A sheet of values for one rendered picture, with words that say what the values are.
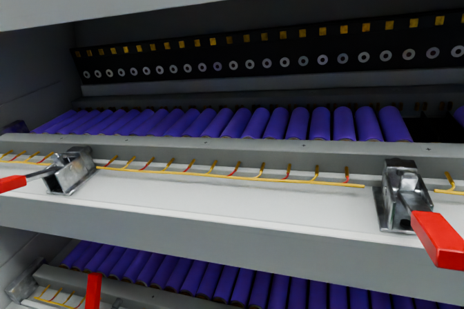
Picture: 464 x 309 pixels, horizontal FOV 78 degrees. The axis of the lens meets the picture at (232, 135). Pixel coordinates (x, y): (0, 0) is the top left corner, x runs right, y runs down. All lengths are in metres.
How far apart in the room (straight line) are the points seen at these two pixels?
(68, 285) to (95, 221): 0.18
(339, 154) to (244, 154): 0.07
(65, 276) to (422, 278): 0.39
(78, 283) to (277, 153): 0.31
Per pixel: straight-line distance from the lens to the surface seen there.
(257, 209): 0.21
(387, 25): 0.33
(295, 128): 0.26
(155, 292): 0.38
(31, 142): 0.37
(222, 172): 0.24
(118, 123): 0.35
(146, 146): 0.27
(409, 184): 0.19
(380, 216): 0.20
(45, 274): 0.47
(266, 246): 0.21
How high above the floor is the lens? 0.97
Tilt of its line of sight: 9 degrees down
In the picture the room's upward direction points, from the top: 2 degrees counter-clockwise
